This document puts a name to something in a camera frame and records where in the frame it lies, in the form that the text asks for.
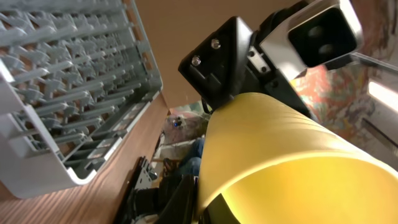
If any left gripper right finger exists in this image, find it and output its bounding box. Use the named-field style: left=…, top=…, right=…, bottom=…
left=203, top=194, right=240, bottom=224

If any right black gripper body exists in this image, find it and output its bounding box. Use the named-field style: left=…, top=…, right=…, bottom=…
left=178, top=1, right=315, bottom=118

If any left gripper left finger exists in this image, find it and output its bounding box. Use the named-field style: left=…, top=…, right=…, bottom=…
left=155, top=175, right=197, bottom=224

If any yellow plastic cup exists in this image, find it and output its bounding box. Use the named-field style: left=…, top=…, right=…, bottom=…
left=196, top=93, right=397, bottom=223

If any grey dishwasher rack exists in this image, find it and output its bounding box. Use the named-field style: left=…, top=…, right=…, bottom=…
left=1, top=0, right=163, bottom=198

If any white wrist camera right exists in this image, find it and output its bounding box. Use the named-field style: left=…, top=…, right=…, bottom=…
left=259, top=0, right=363, bottom=80

